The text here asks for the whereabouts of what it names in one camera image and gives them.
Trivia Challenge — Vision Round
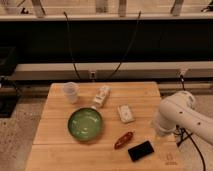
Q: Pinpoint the black rectangular eraser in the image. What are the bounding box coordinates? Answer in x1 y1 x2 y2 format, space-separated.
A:
128 141 154 162

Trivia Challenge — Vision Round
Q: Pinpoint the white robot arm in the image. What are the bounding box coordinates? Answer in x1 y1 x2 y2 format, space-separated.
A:
152 91 213 145

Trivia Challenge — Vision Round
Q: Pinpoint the clear plastic cup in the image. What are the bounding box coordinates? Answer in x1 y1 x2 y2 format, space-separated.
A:
62 82 78 103

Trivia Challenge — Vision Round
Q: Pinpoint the green bowl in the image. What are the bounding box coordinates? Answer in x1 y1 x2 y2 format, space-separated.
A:
67 108 103 142

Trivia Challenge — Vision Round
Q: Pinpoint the wall power outlet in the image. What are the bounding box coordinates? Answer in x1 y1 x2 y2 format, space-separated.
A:
89 70 96 80

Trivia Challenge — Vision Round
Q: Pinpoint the black cable left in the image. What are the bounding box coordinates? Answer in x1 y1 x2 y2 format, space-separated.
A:
63 11 82 81

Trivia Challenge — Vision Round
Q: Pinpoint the black cable right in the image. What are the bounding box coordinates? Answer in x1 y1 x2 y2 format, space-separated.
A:
103 10 142 81

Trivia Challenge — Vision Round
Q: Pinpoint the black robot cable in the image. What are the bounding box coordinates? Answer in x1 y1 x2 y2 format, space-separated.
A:
173 73 208 171

